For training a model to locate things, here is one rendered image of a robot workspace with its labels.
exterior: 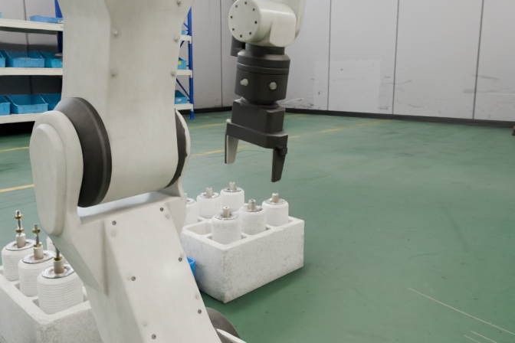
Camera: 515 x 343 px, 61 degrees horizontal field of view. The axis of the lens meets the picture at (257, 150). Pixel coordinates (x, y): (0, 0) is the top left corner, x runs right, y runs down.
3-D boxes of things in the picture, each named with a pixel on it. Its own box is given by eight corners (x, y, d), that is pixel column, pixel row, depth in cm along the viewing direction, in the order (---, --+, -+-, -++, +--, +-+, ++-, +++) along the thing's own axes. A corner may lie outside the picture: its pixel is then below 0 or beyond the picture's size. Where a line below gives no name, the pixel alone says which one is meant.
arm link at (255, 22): (299, 75, 74) (308, 4, 71) (260, 78, 66) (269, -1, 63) (247, 64, 81) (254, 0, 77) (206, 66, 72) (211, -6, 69)
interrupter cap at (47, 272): (58, 263, 108) (58, 261, 108) (83, 268, 105) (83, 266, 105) (34, 276, 101) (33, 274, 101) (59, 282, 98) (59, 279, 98)
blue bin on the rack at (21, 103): (-1, 112, 536) (-2, 95, 532) (31, 110, 565) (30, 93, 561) (17, 114, 505) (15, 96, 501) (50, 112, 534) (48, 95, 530)
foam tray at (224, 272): (303, 266, 164) (304, 220, 161) (224, 304, 137) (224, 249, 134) (234, 239, 191) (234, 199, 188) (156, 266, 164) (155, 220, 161)
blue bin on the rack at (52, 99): (34, 109, 569) (33, 93, 566) (63, 108, 598) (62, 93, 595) (54, 112, 538) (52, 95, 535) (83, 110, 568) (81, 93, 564)
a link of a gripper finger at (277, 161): (267, 182, 75) (272, 148, 73) (279, 178, 77) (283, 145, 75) (275, 184, 74) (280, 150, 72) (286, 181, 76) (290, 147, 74)
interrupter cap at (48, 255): (51, 263, 108) (51, 260, 108) (18, 266, 107) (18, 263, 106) (57, 251, 116) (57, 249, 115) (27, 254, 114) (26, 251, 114)
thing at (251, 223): (271, 257, 155) (271, 208, 151) (251, 266, 148) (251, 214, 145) (252, 250, 161) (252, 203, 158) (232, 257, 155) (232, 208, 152)
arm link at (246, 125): (299, 144, 77) (309, 76, 73) (265, 154, 69) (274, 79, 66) (244, 126, 84) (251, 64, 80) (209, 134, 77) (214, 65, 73)
